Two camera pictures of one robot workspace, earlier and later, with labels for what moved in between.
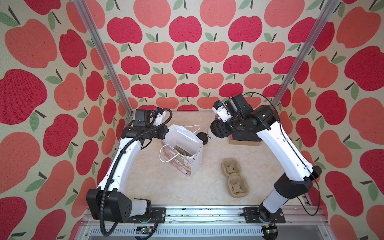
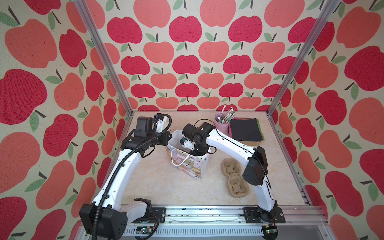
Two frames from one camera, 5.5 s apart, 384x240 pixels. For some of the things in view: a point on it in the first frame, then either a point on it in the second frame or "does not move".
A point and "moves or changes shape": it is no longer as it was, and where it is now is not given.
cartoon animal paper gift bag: (182, 148) moves or changes shape
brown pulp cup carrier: (238, 185) does not move
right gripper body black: (233, 124) to (198, 151)
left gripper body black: (157, 132) to (162, 139)
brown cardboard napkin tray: (239, 142) does not move
